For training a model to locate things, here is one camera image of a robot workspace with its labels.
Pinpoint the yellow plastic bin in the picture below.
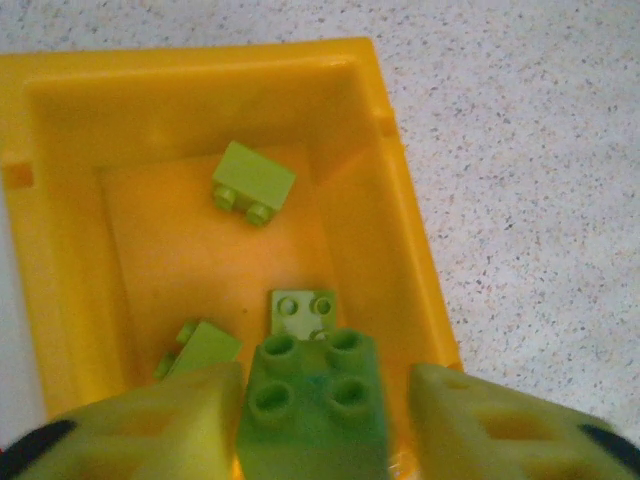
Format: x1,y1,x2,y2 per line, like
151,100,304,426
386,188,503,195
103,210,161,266
0,37,464,474

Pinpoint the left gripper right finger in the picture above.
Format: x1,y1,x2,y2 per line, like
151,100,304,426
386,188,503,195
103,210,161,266
409,362,640,480

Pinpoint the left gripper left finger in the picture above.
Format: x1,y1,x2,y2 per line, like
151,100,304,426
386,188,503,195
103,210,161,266
0,360,246,480

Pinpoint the white plastic bin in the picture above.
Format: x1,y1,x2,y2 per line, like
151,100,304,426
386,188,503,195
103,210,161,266
0,199,49,441

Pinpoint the green lego plate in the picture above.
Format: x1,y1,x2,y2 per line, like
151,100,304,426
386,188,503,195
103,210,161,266
271,288,339,344

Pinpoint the green lego brick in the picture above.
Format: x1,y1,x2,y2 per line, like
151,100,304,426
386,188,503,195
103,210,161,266
234,327,391,480
153,319,245,384
211,140,297,227

